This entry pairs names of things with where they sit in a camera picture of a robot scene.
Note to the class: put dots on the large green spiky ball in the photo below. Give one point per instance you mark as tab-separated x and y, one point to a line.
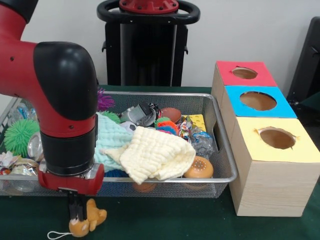
20	137

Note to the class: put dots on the yellow toy cheese wedge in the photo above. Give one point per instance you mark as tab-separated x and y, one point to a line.
198	122

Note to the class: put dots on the toy burger bun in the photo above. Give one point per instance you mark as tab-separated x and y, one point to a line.
200	167

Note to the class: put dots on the black upright panel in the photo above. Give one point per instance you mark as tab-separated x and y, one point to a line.
307	62

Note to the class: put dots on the brown toy football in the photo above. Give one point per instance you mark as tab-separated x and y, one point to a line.
171	114

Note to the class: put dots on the wooden box with three holes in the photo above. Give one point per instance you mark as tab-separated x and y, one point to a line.
270	190

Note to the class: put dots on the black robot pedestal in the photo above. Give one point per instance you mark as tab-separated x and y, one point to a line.
147	62

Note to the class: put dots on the clear plastic jar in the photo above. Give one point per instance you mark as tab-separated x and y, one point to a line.
35	147

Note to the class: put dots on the mint green cloth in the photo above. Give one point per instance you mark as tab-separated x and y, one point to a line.
110	140

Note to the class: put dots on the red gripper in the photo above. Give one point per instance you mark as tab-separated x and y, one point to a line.
70	183

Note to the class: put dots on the brown plush bear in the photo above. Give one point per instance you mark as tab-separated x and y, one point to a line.
96	215

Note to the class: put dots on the cream cloth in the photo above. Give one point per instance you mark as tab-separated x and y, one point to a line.
155	155

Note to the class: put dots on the silver mesh bin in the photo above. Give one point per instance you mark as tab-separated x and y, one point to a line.
175	190

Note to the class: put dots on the small soccer ball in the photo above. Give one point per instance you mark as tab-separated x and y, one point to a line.
128	126

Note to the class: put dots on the purple spiky ball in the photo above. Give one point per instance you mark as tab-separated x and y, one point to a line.
105	100

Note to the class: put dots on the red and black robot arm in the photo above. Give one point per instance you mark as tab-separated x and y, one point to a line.
20	70

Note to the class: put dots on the dark green table cloth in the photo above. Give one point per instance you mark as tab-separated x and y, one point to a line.
175	220
311	107

